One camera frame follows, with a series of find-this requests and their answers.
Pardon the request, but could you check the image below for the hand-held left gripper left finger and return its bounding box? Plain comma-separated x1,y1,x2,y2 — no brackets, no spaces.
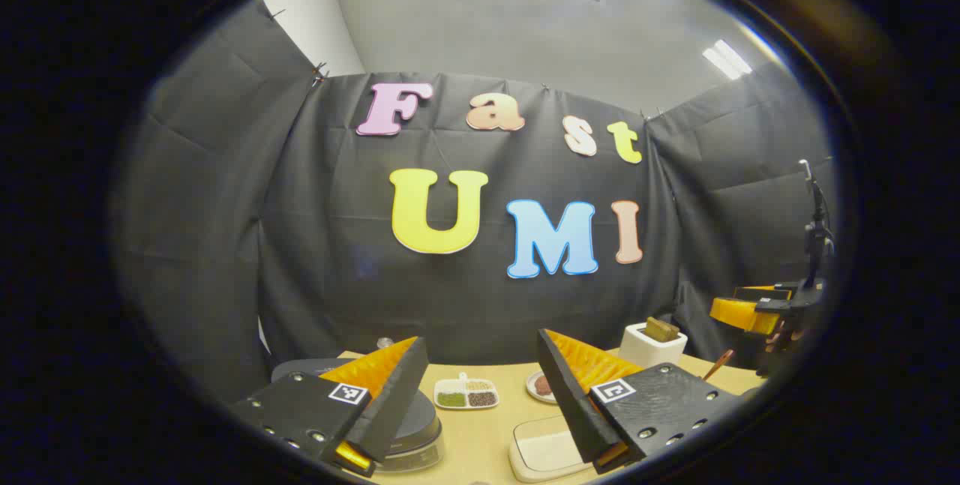
227,336,430,479

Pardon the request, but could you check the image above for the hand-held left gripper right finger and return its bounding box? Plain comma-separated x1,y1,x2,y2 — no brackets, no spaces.
536,328,745,476

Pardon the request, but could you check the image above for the silver black rice cooker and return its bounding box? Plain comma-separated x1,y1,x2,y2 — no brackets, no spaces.
271,356,445,473

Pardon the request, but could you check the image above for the white chopstick holder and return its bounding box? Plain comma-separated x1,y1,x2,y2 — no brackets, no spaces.
619,322,689,368

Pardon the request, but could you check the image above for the round white plate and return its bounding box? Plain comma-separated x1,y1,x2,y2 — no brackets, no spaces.
525,370,560,405

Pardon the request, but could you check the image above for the white divided bean dish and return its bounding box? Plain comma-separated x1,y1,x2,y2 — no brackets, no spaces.
433,373,500,411

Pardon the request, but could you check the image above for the cream rectangular tray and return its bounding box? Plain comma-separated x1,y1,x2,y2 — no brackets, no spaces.
508,414,601,484

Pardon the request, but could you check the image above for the black backdrop cloth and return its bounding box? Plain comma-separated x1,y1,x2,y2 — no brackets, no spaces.
112,0,837,403

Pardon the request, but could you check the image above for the small ceiling light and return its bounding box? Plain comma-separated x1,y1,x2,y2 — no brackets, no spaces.
701,39,753,81

